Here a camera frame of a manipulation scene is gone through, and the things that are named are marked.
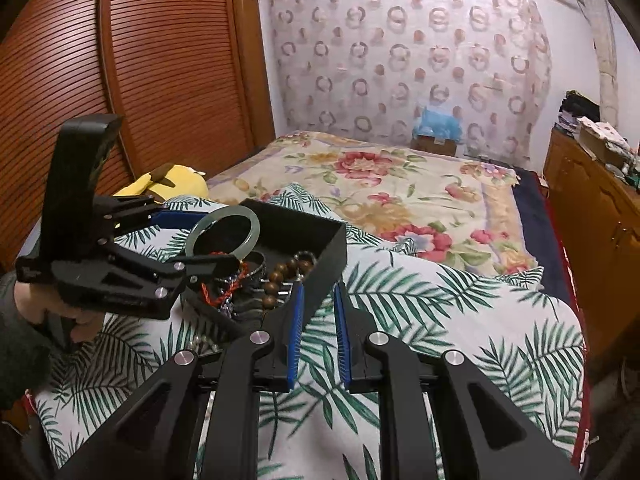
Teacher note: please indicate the pale green jade bangle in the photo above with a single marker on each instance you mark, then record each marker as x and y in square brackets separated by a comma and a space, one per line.
[225, 213]

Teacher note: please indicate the green leaf print cloth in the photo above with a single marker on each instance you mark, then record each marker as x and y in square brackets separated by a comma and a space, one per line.
[450, 310]

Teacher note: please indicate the yellow plush toy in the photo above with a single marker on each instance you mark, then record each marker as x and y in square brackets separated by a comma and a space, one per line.
[175, 182]

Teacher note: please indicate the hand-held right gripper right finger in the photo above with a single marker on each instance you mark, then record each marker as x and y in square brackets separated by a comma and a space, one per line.
[342, 335]

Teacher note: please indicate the small cardboard box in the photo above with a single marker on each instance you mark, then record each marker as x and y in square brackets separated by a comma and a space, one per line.
[434, 146]

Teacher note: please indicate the red blanket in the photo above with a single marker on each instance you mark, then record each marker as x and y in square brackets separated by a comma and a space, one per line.
[570, 270]

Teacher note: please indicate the brown slatted wardrobe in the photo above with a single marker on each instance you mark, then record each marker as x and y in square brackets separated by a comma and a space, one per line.
[165, 60]

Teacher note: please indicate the person's left hand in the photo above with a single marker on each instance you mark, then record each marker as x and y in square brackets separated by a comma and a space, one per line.
[82, 327]

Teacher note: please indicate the stack of folded clothes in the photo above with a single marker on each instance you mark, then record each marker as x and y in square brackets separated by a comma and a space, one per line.
[580, 110]

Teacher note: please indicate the floral blanket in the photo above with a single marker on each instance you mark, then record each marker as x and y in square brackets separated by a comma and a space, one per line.
[400, 185]

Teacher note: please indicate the wrapped air conditioner pipe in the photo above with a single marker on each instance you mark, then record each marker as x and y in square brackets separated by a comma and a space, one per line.
[602, 50]

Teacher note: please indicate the wooden side cabinet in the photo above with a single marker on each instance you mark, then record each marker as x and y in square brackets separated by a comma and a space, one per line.
[595, 230]

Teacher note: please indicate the black box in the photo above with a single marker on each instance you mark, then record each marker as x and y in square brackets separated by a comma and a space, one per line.
[320, 255]

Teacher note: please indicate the blue plastic bag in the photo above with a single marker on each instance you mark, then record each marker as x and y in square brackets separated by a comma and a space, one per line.
[435, 122]

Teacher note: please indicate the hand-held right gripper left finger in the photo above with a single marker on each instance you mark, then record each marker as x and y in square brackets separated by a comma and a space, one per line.
[295, 335]

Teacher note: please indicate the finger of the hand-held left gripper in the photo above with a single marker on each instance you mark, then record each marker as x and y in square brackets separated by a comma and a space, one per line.
[150, 272]
[180, 219]

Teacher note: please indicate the circle pattern curtain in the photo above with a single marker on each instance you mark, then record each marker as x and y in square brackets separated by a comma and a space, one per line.
[400, 45]

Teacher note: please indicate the navy bed sheet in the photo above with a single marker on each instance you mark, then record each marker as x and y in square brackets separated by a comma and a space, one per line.
[540, 230]

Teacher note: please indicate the cardboard box with cloth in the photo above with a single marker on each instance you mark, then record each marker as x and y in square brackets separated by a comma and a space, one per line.
[602, 137]

